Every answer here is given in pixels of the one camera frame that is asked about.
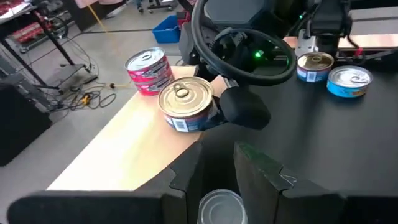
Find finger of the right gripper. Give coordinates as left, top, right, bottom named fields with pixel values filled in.
left=215, top=75, right=239, bottom=94
left=198, top=96, right=229, bottom=132

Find large black box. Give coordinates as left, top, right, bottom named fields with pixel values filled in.
left=0, top=73, right=53, bottom=167

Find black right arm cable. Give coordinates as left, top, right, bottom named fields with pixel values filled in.
left=190, top=0, right=298, bottom=87

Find black floor stand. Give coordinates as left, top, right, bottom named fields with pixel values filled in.
left=29, top=7, right=99, bottom=93

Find yellow cord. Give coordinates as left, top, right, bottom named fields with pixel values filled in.
left=86, top=3, right=109, bottom=34

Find black floor cable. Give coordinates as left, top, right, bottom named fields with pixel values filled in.
left=51, top=79, right=118, bottom=111

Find Bumble Bee light tuna can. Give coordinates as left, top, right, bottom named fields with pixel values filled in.
left=197, top=189, right=249, bottom=224

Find black table mat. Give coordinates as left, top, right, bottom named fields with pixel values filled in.
left=198, top=57, right=398, bottom=203

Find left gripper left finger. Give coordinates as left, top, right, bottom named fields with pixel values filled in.
left=7, top=141, right=205, bottom=224

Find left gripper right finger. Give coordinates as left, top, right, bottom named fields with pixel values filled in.
left=234, top=141, right=398, bottom=224

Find blue yellow tuna can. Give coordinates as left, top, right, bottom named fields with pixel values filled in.
left=326, top=64, right=373, bottom=99
left=296, top=51, right=335, bottom=83

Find wooden shelf black legs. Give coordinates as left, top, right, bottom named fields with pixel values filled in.
left=46, top=65, right=226, bottom=191

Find blue plastic bin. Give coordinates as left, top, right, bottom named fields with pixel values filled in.
left=151, top=14, right=182, bottom=44

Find silver mounting bracket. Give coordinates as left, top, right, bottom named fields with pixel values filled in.
left=294, top=29, right=318, bottom=58

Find red albacore tuna can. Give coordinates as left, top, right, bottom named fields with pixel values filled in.
left=124, top=46, right=173, bottom=82
left=132, top=72, right=175, bottom=97

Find pink hanging cloth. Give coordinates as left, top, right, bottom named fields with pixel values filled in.
left=74, top=0, right=127, bottom=9

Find Wild Planet gold lid can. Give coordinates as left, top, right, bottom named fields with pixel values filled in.
left=157, top=76, right=218, bottom=133

